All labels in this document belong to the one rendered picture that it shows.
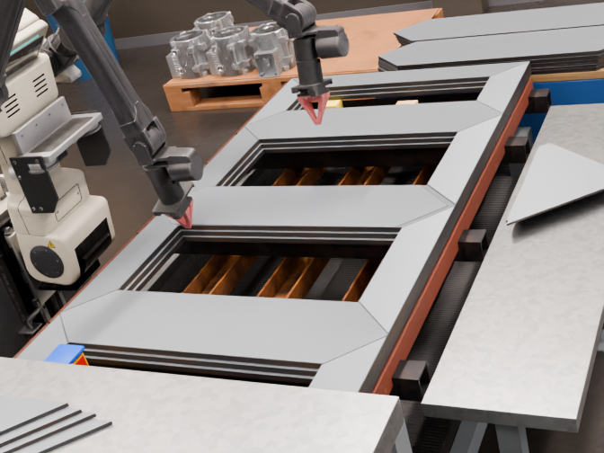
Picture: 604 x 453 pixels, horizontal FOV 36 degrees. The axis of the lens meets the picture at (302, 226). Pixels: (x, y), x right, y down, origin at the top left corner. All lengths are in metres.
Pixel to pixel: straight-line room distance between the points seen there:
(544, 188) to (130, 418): 1.16
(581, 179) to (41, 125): 1.32
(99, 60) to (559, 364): 1.08
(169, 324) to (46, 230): 0.74
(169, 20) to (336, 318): 5.28
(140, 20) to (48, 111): 4.52
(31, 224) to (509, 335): 1.31
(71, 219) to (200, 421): 1.37
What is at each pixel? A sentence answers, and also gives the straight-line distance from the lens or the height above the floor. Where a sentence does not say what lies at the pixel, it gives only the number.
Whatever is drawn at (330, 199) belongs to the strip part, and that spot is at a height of 0.85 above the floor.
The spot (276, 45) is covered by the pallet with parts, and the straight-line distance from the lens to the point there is 5.08.
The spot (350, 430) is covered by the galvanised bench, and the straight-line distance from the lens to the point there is 1.15.
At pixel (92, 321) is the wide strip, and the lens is 1.94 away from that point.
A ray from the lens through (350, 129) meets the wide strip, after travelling 2.43.
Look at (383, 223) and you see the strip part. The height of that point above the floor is 0.85.
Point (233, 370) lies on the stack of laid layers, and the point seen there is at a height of 0.83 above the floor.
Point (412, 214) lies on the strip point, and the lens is 1.96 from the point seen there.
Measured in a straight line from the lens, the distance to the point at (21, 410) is 1.36.
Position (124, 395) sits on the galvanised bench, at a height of 1.05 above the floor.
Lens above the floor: 1.80
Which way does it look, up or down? 28 degrees down
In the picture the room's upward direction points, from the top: 15 degrees counter-clockwise
